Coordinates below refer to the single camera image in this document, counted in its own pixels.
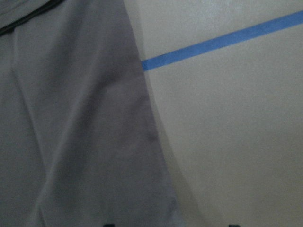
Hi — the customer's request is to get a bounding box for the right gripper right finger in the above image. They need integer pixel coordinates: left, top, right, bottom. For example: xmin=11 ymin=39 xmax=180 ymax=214
xmin=228 ymin=223 xmax=241 ymax=227

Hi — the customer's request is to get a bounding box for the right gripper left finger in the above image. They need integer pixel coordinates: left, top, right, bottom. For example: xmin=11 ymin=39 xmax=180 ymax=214
xmin=103 ymin=223 xmax=116 ymax=227

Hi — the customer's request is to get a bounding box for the dark brown t-shirt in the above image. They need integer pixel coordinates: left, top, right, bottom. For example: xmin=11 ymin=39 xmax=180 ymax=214
xmin=0 ymin=0 xmax=184 ymax=227

